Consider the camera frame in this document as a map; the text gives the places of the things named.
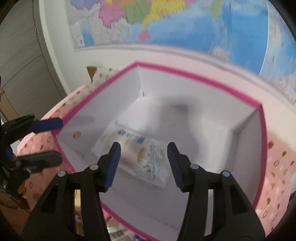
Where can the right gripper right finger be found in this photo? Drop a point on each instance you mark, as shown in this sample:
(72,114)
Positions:
(233,215)

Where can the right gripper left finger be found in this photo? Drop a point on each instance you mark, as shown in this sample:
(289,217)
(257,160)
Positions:
(53,217)

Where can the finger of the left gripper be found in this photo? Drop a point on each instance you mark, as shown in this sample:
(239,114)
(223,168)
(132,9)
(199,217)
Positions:
(46,125)
(35,163)

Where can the grey wooden door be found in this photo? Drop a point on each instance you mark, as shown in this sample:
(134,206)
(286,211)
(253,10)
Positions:
(29,82)

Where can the pink patterned bed sheet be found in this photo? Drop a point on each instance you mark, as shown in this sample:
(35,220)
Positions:
(270,209)

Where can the white patterned pillow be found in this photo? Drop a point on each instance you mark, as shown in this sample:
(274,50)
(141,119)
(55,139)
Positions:
(100,74)

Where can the pink-rimmed white storage box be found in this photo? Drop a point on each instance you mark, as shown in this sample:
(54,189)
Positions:
(216,126)

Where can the colourful wall map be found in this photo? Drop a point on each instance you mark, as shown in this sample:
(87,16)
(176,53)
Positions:
(251,34)

